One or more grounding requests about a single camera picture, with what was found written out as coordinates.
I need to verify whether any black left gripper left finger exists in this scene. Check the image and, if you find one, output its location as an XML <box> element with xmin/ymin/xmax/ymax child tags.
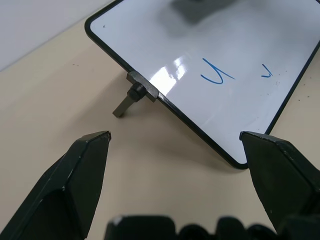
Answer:
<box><xmin>0</xmin><ymin>130</ymin><xmax>113</xmax><ymax>240</ymax></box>

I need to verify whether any black-framed whiteboard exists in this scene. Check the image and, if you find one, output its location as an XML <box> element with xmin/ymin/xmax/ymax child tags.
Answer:
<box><xmin>84</xmin><ymin>0</ymin><xmax>320</xmax><ymax>170</ymax></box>

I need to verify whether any black whiteboard stand bracket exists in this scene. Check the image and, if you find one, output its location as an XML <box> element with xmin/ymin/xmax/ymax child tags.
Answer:
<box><xmin>112</xmin><ymin>70</ymin><xmax>160</xmax><ymax>118</ymax></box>

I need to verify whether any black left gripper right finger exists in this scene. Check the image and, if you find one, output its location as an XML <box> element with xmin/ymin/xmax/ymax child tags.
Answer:
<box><xmin>239</xmin><ymin>130</ymin><xmax>320</xmax><ymax>236</ymax></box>

